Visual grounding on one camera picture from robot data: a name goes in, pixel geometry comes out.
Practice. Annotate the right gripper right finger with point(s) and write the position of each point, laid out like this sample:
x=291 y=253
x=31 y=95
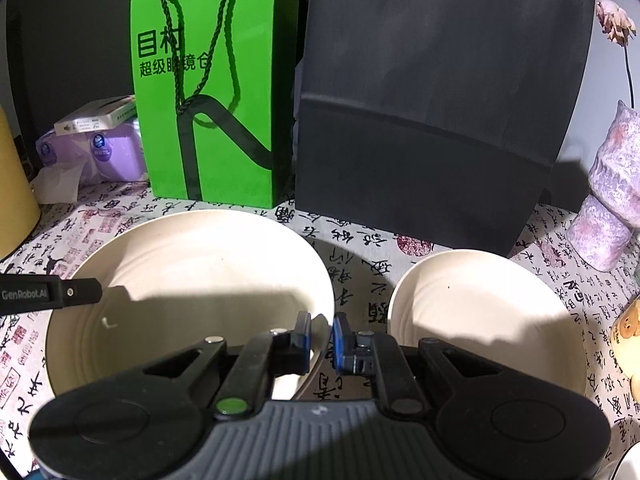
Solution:
x=352 y=351

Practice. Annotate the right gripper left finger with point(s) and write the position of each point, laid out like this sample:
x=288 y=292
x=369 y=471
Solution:
x=292 y=348

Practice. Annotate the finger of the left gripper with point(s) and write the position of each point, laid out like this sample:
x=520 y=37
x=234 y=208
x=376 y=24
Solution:
x=25 y=293

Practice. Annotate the cream plate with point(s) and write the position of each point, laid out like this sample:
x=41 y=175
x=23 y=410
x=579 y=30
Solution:
x=493 y=307
x=173 y=281

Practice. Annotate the yellow thermos jug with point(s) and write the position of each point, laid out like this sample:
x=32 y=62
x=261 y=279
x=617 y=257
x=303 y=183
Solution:
x=19 y=210

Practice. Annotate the calligraphy tablecloth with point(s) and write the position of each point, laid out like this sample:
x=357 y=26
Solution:
x=363 y=264

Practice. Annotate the purple tissue pack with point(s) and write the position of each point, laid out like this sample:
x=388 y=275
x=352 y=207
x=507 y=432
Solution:
x=89 y=158

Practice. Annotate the small white box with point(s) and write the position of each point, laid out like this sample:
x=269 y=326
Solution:
x=98 y=115

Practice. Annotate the black paper bag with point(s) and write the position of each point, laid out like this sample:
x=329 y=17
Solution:
x=437 y=119

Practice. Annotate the yellow mug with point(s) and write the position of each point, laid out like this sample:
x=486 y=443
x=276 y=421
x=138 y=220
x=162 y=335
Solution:
x=625 y=343

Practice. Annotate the purple ceramic vase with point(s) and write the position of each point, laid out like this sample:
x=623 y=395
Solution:
x=609 y=215

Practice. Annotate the large white bowl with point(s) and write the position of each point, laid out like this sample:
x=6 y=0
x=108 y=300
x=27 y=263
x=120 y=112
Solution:
x=628 y=467

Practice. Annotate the green paper bag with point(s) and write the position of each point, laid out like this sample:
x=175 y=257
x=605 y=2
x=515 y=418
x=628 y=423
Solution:
x=213 y=83

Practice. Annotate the dried pink flowers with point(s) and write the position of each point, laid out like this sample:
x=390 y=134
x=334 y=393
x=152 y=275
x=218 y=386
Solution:
x=619 y=28

